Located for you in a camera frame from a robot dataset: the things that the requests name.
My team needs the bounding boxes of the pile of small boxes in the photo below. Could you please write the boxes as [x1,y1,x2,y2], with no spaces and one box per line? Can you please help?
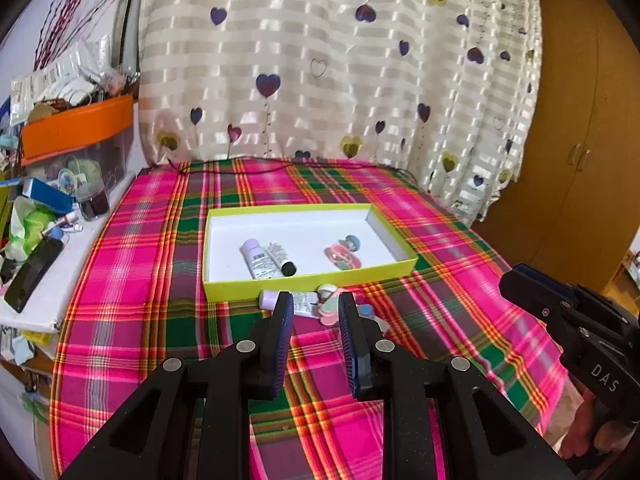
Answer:
[0,325,56,411]

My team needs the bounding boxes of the brown wooden wardrobe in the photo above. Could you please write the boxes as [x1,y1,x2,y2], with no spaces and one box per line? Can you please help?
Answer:
[472,0,640,306]

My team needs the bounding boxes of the black phone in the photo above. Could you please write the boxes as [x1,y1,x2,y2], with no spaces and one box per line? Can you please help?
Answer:
[4,237,65,313]

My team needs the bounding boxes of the white tube lavender cap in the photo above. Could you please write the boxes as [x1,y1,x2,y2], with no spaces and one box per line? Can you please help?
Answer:
[258,289,321,318]

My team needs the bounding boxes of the lavender cream tube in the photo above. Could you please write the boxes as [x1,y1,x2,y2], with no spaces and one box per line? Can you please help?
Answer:
[240,239,281,281]

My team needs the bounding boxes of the orange-lidded clear storage bin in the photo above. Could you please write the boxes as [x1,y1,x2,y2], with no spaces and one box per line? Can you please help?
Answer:
[20,94,136,201]

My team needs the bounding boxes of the dark glass jar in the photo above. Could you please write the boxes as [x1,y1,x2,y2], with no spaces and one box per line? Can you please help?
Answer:
[77,187,111,222]

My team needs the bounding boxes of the person's right hand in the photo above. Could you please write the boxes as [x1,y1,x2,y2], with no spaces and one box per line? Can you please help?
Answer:
[560,390,640,476]

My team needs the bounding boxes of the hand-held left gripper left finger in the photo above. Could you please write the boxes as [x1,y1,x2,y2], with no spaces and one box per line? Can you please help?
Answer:
[60,291,295,480]

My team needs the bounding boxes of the purple branches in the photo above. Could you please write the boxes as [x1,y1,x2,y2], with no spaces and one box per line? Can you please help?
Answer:
[35,0,151,71]

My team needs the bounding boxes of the white tube black cap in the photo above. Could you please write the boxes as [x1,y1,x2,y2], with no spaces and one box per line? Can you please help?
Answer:
[267,242,297,277]

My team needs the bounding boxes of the white side cabinet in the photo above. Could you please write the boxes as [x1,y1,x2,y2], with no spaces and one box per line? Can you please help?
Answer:
[0,170,138,333]

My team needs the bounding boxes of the pink green plaid tablecloth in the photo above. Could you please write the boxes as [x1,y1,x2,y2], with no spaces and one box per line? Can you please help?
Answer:
[47,157,568,480]

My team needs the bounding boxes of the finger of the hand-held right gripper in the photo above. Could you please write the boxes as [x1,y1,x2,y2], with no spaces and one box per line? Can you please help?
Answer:
[512,262,583,306]
[498,270,566,331]

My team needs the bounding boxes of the pile of white packets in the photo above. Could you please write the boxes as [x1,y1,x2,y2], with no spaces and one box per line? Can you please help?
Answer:
[10,35,141,126]

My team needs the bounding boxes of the blue roller white handle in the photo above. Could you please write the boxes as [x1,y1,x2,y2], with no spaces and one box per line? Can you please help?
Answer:
[356,304,391,333]

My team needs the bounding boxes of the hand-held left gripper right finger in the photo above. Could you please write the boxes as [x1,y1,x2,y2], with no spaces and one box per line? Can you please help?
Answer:
[338,291,576,480]

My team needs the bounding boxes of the blue cardboard box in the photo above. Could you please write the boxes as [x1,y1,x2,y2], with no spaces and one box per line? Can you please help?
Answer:
[22,177,76,213]

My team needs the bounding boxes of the cream striped heart curtain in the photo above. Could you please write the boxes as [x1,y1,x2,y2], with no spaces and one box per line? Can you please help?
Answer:
[136,0,543,226]

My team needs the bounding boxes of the yellow-green shallow box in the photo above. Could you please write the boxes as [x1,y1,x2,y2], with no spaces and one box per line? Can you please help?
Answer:
[202,203,419,304]

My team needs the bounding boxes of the thin black cable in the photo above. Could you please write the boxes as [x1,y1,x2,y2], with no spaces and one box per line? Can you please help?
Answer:
[167,157,426,191]

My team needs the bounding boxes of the green white crumpled cloth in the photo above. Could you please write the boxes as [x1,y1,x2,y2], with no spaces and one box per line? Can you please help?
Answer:
[5,196,58,261]

